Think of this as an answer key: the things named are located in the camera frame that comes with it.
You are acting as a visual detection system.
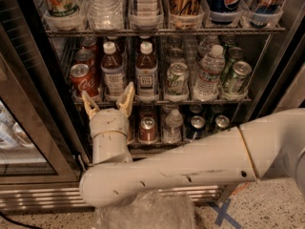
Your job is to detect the clear water bottle middle shelf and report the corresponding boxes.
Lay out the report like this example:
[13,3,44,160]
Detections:
[194,45,225,99]

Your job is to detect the front red cola can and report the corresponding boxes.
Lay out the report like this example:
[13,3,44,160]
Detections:
[70,64,98,97]

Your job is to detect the front diet lime soda can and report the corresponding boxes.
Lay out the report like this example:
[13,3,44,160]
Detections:
[166,62,189,95]

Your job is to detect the orange cable on floor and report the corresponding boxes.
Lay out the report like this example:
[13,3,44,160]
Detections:
[231,182,252,197]

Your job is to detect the dark blue can lower shelf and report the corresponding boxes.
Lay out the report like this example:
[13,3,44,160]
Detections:
[186,115,206,139]

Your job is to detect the middle wire shelf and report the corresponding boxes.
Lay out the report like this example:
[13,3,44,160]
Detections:
[71,97,253,107]

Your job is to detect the wire shelf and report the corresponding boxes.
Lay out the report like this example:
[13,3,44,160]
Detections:
[71,97,253,107]
[39,25,285,37]

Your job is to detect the clear plastic bag on floor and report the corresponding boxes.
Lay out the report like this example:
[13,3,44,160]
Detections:
[91,192,195,229]

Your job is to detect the top wire shelf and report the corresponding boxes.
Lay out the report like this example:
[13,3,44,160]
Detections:
[39,25,285,37]

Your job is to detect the white labelled bottle top shelf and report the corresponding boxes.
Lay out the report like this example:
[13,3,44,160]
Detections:
[131,0,162,17]

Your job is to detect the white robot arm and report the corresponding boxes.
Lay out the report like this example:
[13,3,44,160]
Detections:
[79,84,305,207]

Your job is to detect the tea bottle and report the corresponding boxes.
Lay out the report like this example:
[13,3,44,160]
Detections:
[101,41,127,96]
[135,41,158,96]

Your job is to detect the left glass fridge door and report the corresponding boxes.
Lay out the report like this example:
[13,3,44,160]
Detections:
[0,0,91,187]

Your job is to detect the clear water bottle shelf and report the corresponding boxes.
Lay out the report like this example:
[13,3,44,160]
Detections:
[194,45,225,99]
[87,0,124,31]

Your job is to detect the open right fridge door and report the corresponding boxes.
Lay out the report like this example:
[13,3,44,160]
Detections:
[274,63,305,113]

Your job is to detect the front green soda can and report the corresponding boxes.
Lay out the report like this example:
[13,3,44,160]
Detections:
[223,61,252,94]

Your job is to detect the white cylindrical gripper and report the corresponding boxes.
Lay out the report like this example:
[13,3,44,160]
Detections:
[82,82,135,164]

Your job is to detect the dark bottle top shelf right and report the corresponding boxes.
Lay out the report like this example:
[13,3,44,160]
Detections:
[250,0,281,29]

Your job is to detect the green can lower shelf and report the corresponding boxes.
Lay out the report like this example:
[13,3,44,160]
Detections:
[213,114,230,134]

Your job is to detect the red can lower shelf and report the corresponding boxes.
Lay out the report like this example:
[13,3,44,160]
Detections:
[139,117,156,142]

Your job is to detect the black cable on floor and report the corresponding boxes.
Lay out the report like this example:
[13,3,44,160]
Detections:
[0,211,42,229]

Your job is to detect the blue tape cross on floor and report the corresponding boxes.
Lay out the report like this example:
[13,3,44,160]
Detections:
[208,198,242,229]

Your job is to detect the red cola can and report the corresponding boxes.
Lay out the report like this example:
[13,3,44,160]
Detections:
[70,64,98,97]
[75,49,95,68]
[81,36,98,52]

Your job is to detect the green soda can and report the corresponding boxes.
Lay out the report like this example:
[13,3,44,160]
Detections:
[223,61,252,94]
[220,47,245,81]

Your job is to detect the clear water bottle top shelf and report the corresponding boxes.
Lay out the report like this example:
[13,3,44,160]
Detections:
[87,0,124,31]

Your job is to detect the water bottle lower shelf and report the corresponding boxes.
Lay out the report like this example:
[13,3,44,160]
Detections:
[163,109,183,143]

